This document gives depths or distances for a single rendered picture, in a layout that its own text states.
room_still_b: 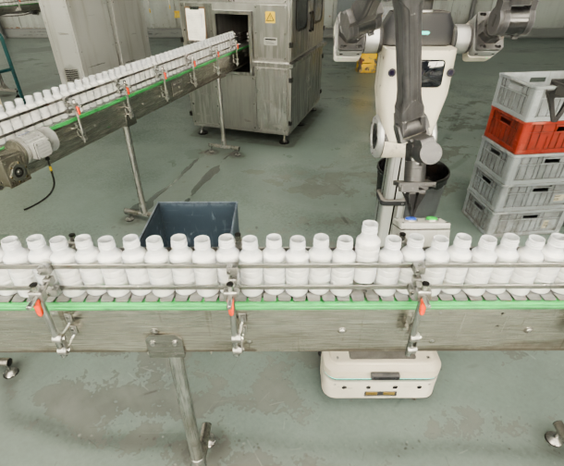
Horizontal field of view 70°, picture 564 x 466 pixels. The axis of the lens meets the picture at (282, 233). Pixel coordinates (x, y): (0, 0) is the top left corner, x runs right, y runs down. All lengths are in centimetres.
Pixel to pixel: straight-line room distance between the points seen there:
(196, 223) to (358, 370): 94
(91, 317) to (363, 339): 72
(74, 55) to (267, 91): 321
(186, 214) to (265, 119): 318
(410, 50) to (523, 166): 229
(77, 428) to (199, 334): 116
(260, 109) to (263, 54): 58
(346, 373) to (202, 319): 95
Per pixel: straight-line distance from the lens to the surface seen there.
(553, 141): 329
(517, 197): 336
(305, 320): 109
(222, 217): 163
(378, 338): 117
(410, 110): 112
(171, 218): 168
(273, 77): 457
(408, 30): 103
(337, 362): 189
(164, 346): 119
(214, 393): 212
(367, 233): 99
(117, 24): 748
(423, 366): 197
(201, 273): 103
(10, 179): 226
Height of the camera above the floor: 172
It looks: 33 degrees down
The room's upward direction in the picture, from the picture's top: straight up
